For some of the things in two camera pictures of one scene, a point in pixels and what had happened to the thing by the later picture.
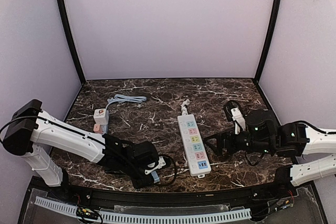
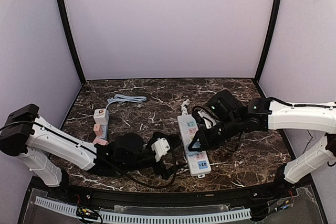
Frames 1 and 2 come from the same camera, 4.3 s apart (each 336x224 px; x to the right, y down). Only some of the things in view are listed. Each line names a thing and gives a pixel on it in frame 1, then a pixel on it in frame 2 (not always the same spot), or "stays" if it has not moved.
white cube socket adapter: x=101 y=116 stays
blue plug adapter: x=155 y=177 to x=197 y=145
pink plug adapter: x=97 y=128 stays
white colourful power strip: x=197 y=157 stays
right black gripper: x=228 y=141 to x=207 y=135
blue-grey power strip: x=104 y=128 stays
